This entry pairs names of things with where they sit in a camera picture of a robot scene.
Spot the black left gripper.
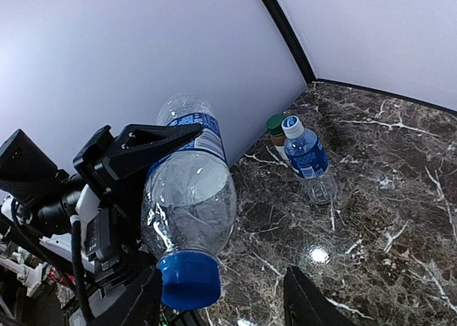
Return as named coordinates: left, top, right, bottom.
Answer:
left=74, top=123, right=203, bottom=291

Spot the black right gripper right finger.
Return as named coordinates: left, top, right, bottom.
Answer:
left=283, top=266, right=353, bottom=326

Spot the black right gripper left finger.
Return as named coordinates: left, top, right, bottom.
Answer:
left=87, top=267, right=162, bottom=326

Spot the blue Pepsi bottle cap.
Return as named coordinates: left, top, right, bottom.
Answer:
left=157, top=250, right=221, bottom=310

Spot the Pepsi bottle blue label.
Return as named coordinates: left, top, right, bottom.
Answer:
left=141, top=93, right=238, bottom=311

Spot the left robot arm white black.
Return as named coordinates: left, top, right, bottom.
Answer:
left=1, top=123, right=203, bottom=325

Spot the Starbucks coffee bottle green cap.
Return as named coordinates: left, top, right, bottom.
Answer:
left=266, top=114, right=288, bottom=161

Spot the Pocari Sweat bottle white cap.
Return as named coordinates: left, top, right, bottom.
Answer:
left=281, top=116, right=338, bottom=205

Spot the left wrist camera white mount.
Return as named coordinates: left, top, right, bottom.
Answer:
left=69, top=183, right=122, bottom=266

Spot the black left camera cable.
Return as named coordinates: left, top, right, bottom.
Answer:
left=69, top=215, right=94, bottom=322

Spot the black left corner frame post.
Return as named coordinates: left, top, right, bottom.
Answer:
left=261, top=0, right=316, bottom=84

